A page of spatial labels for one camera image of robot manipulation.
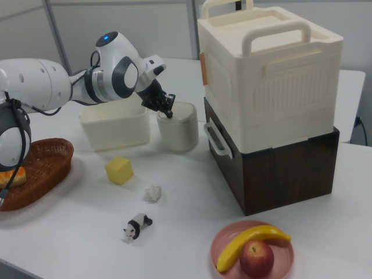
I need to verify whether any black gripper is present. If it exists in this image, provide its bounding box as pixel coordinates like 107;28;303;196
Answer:
138;82;177;119

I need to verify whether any small white trash can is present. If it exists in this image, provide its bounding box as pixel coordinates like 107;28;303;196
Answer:
156;101;199;153

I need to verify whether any white plastic bin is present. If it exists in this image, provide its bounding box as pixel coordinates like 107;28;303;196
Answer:
80;97;151;152

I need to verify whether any yellow foam cube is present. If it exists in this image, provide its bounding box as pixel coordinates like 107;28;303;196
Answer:
105;156;135;185

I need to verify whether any crumpled white paper ball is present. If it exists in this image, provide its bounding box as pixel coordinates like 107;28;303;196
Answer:
144;184;163;203

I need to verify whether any cream plastic storage box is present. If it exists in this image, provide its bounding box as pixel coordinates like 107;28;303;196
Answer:
197;0;345;153

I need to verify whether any panda toy figure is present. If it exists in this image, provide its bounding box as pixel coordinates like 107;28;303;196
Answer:
123;213;153;244

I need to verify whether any brown wicker basket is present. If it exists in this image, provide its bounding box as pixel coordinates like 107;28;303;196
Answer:
0;138;74;212

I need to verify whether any dark wooden cabinet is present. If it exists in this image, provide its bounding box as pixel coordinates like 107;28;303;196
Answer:
203;97;341;217

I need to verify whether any yellow banana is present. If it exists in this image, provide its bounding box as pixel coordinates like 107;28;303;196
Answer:
216;224;291;273

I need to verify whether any toy bread loaf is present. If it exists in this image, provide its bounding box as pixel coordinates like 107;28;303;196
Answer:
0;166;27;188

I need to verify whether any red apple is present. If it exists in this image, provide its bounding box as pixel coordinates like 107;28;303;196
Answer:
239;239;275;278

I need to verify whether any pink plate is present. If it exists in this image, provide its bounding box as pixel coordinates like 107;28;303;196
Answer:
210;220;295;279

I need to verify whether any white cabinet drawer handle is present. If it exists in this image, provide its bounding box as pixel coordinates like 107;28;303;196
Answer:
203;120;234;160

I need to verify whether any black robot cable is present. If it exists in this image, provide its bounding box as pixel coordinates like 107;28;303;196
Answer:
0;51;102;204

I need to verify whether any black wall plug cable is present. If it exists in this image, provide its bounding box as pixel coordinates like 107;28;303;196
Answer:
352;115;369;145

